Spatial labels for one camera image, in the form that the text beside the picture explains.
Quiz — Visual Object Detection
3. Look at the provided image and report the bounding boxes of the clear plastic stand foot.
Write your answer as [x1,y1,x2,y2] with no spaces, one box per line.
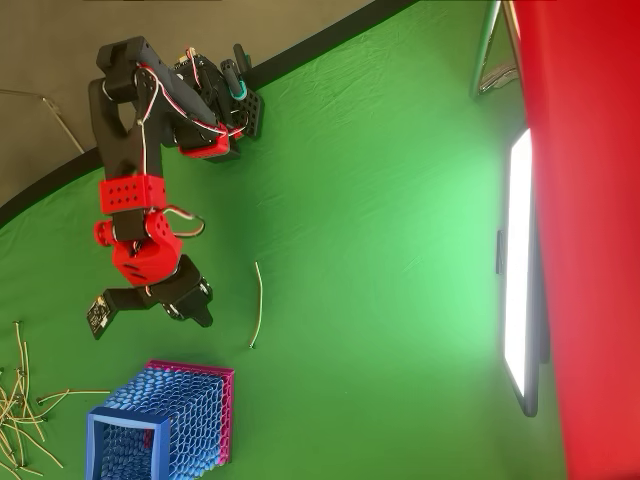
[478,63,521,95]

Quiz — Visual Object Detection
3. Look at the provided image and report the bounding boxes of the red white wrist servo cable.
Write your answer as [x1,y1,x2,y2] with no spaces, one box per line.
[161,203,207,241]

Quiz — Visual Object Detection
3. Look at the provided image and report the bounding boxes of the black clamp with teal ring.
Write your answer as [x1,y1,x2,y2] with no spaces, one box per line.
[219,43,252,101]

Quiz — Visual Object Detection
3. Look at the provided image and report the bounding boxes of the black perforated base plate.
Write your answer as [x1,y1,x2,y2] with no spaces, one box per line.
[233,86,267,142]

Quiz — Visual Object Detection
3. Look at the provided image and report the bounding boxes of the large red foreground object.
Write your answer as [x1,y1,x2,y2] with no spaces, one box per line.
[502,0,640,480]

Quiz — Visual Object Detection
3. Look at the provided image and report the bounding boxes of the black mounted gripper camera board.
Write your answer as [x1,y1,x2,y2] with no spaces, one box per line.
[85,286,167,342]

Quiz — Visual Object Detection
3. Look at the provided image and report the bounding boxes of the chrome tube stand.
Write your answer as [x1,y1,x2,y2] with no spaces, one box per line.
[468,0,522,101]

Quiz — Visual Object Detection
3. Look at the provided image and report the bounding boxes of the red white elbow servo cable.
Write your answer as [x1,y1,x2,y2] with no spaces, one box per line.
[133,61,162,182]

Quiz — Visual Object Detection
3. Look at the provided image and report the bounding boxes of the black flat light panel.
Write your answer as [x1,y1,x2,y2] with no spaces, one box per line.
[494,127,551,419]

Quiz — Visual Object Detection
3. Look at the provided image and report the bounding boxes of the red white shoulder servo cable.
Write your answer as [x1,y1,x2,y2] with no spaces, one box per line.
[164,87,247,140]

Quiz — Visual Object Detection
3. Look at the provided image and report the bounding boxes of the green table cloth black edged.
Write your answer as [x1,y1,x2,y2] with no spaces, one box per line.
[0,0,569,480]

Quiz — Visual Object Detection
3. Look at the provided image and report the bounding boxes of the blue and pink mesh basket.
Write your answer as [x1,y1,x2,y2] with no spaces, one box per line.
[84,358,236,480]

